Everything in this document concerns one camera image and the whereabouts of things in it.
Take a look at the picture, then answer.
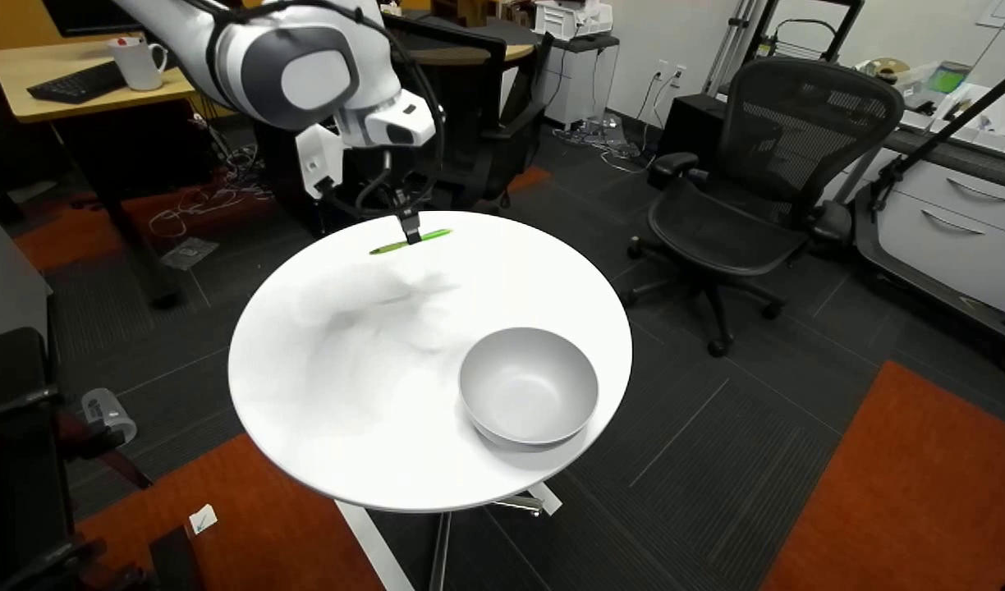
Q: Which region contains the white mug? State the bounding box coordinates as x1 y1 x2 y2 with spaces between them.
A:
108 34 174 96

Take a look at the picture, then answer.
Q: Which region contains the green box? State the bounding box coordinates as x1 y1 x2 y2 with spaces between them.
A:
925 60 975 98

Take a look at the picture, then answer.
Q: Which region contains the black kick scooter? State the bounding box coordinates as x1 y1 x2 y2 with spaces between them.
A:
810 60 1005 355

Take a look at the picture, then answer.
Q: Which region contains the black keyboard on wooden desk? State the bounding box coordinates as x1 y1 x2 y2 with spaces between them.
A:
22 55 135 110

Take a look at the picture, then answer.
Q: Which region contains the small white paper piece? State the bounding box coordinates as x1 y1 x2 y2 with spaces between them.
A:
184 502 219 538

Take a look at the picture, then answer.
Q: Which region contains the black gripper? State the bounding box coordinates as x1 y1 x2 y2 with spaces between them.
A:
347 148 427 247

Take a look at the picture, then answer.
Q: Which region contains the white metal table base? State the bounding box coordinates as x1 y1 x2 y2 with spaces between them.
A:
332 479 566 591

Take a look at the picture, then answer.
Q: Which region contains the clear plastic cup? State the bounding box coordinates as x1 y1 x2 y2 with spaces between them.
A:
79 385 140 448

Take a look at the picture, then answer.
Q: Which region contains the black high-back office chair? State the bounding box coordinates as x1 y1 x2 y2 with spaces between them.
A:
382 9 555 209

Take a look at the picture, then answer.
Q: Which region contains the white drawer cabinet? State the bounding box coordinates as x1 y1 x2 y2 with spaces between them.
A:
872 153 1005 322

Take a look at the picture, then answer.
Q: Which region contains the black mesh office chair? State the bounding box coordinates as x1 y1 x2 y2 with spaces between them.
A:
626 55 908 357

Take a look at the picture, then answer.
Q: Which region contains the grey flat plate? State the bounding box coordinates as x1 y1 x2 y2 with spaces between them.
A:
158 232 223 272

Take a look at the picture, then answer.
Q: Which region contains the white storage cabinet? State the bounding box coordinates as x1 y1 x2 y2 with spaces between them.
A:
533 0 620 135

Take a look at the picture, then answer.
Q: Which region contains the grey metal bowl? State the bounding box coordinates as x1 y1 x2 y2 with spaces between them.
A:
457 325 602 452

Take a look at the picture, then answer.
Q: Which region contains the wooden desk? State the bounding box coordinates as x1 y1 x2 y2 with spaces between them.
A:
0 29 200 311

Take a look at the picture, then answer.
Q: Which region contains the black box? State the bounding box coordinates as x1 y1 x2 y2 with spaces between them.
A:
663 93 745 169

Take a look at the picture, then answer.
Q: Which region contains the green pen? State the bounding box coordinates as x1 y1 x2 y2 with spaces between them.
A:
369 228 452 260

